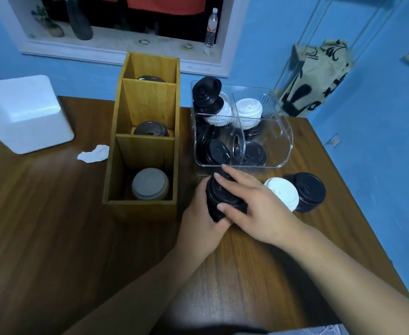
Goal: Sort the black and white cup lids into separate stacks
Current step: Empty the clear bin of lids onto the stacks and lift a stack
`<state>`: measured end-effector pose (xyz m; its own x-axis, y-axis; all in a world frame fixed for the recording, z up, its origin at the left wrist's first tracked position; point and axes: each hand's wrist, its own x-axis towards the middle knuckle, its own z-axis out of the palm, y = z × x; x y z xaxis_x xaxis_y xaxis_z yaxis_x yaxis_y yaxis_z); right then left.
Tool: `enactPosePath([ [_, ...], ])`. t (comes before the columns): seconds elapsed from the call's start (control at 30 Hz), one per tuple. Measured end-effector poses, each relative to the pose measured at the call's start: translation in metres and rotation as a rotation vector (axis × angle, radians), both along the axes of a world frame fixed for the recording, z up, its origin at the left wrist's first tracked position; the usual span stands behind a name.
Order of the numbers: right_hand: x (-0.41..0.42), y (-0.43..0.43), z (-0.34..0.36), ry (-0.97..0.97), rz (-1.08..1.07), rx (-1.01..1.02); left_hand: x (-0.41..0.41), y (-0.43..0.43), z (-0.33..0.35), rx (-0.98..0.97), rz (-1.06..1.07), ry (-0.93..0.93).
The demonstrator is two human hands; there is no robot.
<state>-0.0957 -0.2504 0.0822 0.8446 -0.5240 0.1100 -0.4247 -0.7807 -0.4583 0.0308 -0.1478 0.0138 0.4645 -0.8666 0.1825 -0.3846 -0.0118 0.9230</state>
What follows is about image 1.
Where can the person's left hand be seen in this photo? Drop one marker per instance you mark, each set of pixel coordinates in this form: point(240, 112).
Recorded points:
point(197, 237)

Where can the person's right hand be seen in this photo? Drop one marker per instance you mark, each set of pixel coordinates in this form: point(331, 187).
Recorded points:
point(263, 216)

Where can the white domed cup lid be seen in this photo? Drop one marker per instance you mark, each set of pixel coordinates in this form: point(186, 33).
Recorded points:
point(283, 191)

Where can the short stack of black lids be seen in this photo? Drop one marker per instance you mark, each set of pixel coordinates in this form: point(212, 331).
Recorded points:
point(309, 186)

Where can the wooden three-compartment organizer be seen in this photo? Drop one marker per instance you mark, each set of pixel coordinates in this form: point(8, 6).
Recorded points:
point(138, 209)

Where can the person's left forearm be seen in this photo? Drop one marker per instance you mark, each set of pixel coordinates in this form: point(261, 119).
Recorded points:
point(134, 300)

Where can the person's right forearm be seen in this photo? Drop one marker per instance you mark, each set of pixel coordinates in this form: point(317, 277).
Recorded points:
point(361, 279)

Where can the white foam box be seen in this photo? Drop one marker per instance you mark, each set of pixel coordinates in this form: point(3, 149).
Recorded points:
point(26, 115)

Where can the clear plastic container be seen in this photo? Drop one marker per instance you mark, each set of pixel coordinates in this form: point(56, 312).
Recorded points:
point(281, 136)

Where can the crumpled white tissue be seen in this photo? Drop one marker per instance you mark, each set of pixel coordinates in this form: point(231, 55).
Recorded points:
point(92, 154)

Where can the cream tote bag black print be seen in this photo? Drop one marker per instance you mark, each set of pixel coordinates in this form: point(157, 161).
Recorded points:
point(316, 80)

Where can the clear plastic water bottle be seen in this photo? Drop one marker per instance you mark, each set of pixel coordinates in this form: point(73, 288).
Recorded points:
point(211, 27)

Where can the dark glass vase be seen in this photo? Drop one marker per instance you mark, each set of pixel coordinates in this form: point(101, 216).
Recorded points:
point(80, 24)

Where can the small potted plant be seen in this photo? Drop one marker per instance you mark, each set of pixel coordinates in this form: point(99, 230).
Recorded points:
point(54, 30)

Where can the white wall socket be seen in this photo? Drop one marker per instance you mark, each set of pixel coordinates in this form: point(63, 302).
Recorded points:
point(335, 140)

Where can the white window frame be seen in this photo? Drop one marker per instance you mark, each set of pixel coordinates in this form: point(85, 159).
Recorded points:
point(120, 57)

